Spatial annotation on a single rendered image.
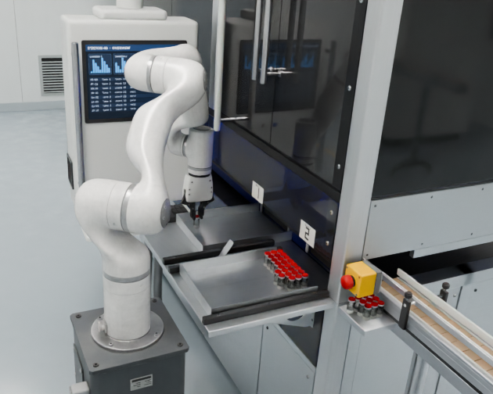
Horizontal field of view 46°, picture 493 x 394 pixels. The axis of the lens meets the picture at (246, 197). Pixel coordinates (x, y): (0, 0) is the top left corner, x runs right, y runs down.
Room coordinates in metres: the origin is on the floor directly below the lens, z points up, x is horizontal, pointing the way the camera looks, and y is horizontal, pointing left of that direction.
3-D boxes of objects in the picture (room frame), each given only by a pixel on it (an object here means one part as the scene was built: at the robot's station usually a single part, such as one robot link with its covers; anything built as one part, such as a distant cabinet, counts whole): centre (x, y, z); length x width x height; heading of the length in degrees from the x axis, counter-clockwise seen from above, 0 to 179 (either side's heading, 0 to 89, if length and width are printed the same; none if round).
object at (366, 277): (1.40, -0.34, 1.00); 0.08 x 0.07 x 0.07; 117
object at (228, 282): (1.51, -0.02, 0.90); 0.34 x 0.26 x 0.04; 117
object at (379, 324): (1.40, -0.38, 0.87); 0.14 x 0.13 x 0.02; 117
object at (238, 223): (1.87, 0.04, 0.90); 0.34 x 0.26 x 0.04; 117
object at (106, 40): (2.27, 0.49, 1.19); 0.50 x 0.19 x 0.78; 116
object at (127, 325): (1.27, 0.29, 0.95); 0.19 x 0.19 x 0.18
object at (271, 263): (1.56, -0.12, 0.91); 0.18 x 0.02 x 0.05; 27
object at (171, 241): (1.68, 0.02, 0.87); 0.70 x 0.48 x 0.02; 27
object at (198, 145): (1.88, 0.17, 1.19); 0.09 x 0.08 x 0.13; 77
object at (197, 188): (1.87, 0.17, 1.05); 0.10 x 0.08 x 0.11; 117
